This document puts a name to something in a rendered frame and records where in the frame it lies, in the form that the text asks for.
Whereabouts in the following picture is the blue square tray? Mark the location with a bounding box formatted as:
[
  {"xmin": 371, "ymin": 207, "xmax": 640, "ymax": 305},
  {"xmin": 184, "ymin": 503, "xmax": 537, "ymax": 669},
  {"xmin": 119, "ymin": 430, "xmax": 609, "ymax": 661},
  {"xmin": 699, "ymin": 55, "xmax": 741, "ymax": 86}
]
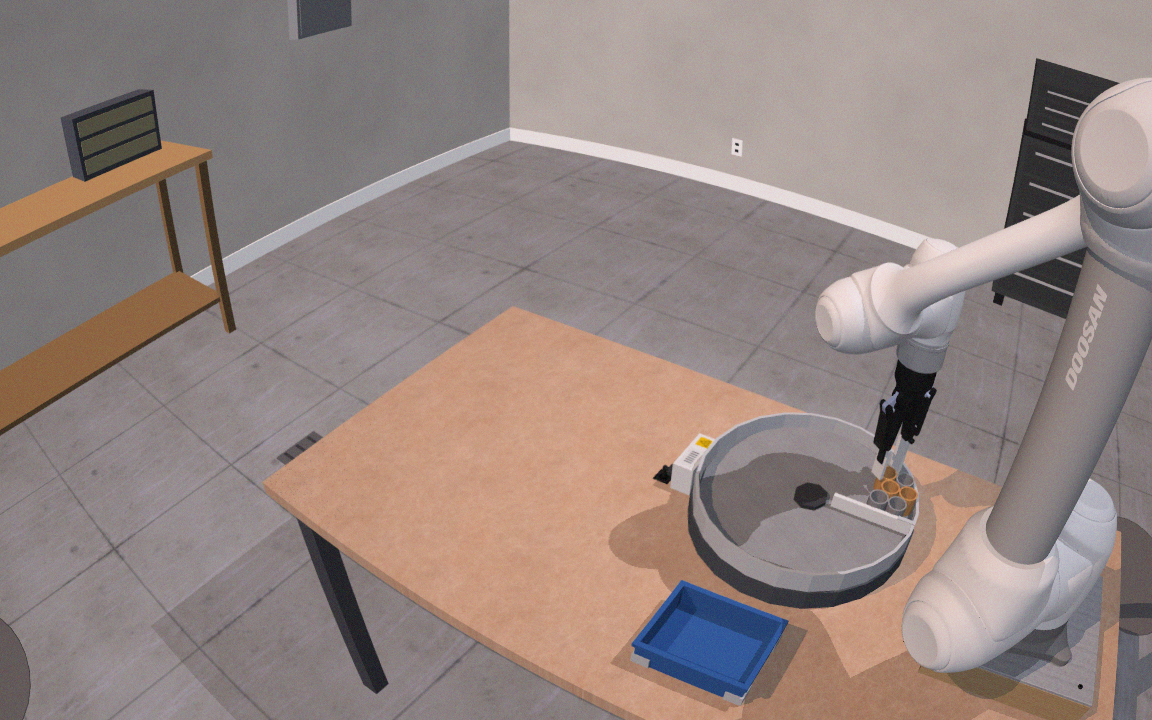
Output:
[{"xmin": 630, "ymin": 579, "xmax": 789, "ymax": 706}]

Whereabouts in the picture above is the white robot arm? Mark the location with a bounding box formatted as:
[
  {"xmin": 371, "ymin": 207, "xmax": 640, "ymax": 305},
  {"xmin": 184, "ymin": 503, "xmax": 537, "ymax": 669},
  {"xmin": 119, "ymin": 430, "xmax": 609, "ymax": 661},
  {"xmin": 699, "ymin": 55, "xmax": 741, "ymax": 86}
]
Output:
[{"xmin": 814, "ymin": 78, "xmax": 1152, "ymax": 673}]

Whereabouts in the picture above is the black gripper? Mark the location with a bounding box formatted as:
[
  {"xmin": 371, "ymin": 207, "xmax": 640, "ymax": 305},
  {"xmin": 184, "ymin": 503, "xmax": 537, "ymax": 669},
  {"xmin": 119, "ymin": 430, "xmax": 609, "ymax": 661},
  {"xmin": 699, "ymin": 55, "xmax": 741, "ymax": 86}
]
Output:
[{"xmin": 871, "ymin": 362, "xmax": 937, "ymax": 480}]

